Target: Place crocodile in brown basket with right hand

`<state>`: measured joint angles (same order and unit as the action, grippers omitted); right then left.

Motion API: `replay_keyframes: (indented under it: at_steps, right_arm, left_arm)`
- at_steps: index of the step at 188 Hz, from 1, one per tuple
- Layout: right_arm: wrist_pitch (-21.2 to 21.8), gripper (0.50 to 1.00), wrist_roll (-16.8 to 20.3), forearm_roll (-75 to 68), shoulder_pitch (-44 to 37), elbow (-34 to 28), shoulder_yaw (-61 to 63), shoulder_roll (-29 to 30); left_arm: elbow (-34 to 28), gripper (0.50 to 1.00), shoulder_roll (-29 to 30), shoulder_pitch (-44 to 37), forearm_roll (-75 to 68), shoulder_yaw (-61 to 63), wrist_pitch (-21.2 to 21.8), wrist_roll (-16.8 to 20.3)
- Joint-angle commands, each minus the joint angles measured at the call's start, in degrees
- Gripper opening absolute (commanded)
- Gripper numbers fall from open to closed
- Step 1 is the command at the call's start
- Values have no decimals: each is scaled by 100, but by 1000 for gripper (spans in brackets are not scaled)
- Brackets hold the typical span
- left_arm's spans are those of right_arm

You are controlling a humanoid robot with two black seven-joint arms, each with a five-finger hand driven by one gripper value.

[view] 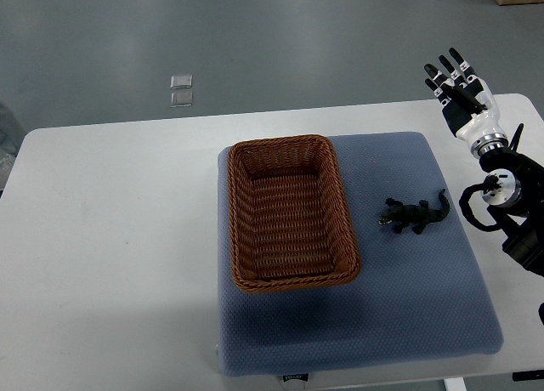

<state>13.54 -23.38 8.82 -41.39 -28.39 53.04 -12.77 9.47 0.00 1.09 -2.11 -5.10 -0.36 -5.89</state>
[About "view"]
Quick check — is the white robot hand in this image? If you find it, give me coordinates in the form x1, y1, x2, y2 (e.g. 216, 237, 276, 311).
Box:
424, 48, 508, 151

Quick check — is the dark toy crocodile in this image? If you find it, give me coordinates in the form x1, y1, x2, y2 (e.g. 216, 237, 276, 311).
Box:
377, 189, 451, 235

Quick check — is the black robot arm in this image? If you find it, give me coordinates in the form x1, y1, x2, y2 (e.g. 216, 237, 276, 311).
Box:
424, 48, 543, 275

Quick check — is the brown wicker basket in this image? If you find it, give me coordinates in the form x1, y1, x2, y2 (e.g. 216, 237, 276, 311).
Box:
227, 134, 362, 293

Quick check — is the blue foam cushion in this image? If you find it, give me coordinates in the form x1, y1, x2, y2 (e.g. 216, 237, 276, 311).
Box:
218, 132, 503, 376

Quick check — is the upper metal floor plate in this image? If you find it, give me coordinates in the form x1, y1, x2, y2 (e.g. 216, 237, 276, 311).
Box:
170, 74, 193, 89

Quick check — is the metal floor plate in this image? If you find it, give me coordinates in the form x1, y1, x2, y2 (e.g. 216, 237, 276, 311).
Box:
170, 74, 193, 89
170, 90, 193, 108

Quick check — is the lower metal floor plate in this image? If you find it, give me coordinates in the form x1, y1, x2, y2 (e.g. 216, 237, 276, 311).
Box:
170, 90, 193, 108

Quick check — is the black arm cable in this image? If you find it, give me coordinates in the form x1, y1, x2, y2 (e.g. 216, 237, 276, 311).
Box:
458, 182, 511, 233

